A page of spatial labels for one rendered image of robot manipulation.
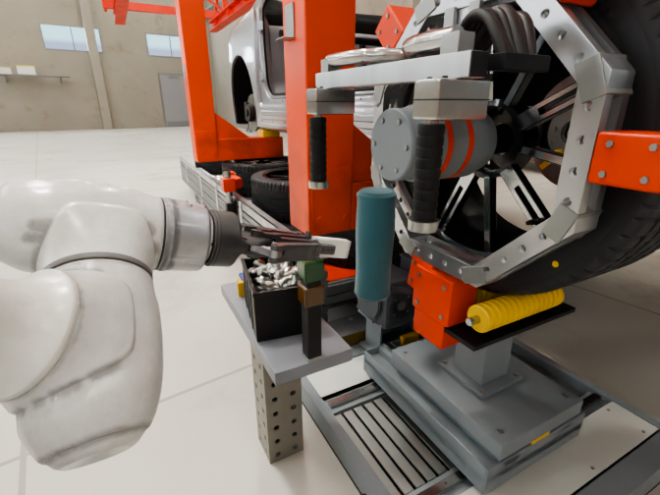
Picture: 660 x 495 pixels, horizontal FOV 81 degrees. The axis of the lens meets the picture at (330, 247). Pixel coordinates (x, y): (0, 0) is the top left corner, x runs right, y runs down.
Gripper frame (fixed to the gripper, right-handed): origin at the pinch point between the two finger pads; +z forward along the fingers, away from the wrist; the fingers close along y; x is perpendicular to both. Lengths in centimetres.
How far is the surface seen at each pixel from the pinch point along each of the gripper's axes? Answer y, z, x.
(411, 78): -4.7, 3.8, -27.2
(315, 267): 4.9, 1.6, 5.1
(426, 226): -13.1, 5.9, -7.5
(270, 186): 153, 62, 6
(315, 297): 5.0, 3.1, 10.8
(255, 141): 241, 85, -18
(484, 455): -12, 49, 44
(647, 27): -23, 27, -40
